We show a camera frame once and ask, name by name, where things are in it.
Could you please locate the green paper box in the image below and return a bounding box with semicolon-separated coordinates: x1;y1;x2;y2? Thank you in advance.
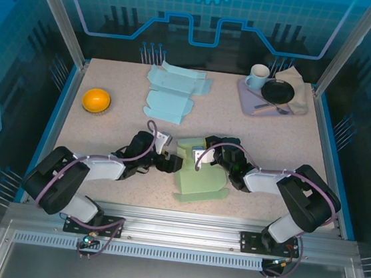
169;134;235;209

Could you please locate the light blue paper box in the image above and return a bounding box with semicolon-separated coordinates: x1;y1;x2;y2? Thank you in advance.
140;58;216;129

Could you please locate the orange bowl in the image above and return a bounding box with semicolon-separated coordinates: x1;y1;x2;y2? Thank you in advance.
80;86;113;116

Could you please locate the lavender tray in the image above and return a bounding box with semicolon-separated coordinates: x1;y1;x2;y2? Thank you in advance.
234;74;300;121

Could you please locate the metal fork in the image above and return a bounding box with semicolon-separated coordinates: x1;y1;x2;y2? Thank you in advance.
244;88;292;116

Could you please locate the black plate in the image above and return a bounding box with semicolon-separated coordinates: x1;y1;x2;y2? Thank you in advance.
260;77;296;106

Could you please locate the light blue mug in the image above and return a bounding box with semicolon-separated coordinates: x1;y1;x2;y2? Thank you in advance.
243;62;272;92

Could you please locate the beige cloth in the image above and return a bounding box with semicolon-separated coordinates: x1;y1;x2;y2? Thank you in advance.
270;63;314;117

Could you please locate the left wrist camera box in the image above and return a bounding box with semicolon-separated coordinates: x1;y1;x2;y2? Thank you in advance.
154;131;174;155

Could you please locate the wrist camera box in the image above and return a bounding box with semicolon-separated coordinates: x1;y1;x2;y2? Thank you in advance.
154;131;174;155
188;143;219;174

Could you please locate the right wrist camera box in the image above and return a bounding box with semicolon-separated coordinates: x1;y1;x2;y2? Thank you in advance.
188;143;219;174

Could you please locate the aluminium mounting rail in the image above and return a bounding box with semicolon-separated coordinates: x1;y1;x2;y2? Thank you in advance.
6;191;363;267

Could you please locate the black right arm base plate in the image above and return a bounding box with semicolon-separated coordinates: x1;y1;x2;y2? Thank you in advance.
238;231;302;260

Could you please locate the aluminium table side rail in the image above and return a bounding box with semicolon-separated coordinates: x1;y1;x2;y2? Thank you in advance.
19;54;90;209
297;85;361;238

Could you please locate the slotted grey cable duct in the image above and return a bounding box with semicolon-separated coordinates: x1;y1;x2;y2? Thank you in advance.
11;229;268;273

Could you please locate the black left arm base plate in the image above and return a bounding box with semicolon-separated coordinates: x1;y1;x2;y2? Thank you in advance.
62;211;126;240

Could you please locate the cable connector with green light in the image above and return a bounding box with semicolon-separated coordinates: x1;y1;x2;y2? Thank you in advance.
266;255;293;273
79;233;100;249

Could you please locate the aluminium frame post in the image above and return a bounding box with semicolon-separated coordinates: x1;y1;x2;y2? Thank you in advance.
312;0;371;103
17;0;97;70

